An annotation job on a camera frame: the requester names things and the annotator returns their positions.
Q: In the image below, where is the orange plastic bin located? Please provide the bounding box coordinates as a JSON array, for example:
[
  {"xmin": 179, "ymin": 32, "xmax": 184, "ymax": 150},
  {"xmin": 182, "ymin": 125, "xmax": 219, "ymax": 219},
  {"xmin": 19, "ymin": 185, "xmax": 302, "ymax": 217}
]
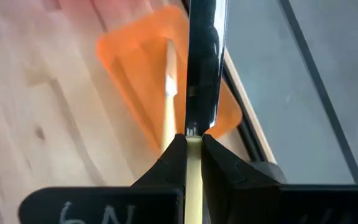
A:
[{"xmin": 95, "ymin": 4, "xmax": 244, "ymax": 154}]

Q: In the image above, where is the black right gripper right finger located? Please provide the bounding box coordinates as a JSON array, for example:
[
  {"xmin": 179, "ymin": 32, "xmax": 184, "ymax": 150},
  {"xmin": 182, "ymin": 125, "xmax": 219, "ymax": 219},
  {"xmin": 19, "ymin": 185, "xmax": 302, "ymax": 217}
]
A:
[{"xmin": 201, "ymin": 133, "xmax": 358, "ymax": 224}]

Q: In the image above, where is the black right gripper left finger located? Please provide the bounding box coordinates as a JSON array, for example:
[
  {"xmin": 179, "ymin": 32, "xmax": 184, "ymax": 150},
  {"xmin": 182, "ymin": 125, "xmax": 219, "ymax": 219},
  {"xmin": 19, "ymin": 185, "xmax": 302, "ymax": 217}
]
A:
[{"xmin": 18, "ymin": 133, "xmax": 188, "ymax": 224}]

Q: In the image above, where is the black aluminium table frame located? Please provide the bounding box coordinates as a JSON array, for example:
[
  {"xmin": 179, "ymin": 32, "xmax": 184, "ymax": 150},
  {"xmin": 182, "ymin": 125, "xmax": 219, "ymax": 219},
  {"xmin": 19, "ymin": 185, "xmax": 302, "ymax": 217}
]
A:
[{"xmin": 221, "ymin": 62, "xmax": 269, "ymax": 164}]

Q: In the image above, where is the yellow-handled table knife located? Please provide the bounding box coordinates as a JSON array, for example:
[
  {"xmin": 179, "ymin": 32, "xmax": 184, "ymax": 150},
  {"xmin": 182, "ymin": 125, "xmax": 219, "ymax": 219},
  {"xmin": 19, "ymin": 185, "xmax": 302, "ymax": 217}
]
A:
[
  {"xmin": 183, "ymin": 0, "xmax": 230, "ymax": 224},
  {"xmin": 161, "ymin": 39, "xmax": 179, "ymax": 154}
]

